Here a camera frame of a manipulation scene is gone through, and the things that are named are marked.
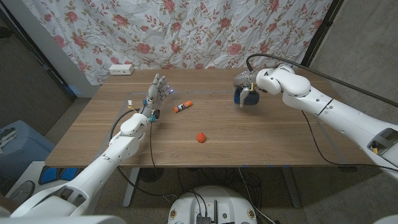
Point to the white table leg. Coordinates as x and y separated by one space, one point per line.
130 189

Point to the grey sneaker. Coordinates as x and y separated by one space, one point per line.
21 191

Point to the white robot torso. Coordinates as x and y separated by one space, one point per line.
224 202

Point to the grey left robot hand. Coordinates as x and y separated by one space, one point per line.
154 95

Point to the white power strip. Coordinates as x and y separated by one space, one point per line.
121 69

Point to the black backdrop stand pole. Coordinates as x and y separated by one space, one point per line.
320 31

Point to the dark blue ceramic mug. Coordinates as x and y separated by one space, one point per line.
252 98

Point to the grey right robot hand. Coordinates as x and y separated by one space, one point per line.
247 79

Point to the grey table leg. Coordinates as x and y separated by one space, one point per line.
292 189

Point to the white box with blue print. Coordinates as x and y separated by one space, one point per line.
34 174

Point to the red strawberry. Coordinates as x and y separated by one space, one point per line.
201 137

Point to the floral backdrop cloth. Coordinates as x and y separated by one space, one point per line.
186 31

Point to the orange glue stick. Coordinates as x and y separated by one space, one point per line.
183 106

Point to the blue storage bin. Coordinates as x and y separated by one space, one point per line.
25 152

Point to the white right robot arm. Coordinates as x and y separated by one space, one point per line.
342 115

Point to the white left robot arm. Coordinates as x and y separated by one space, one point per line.
102 168

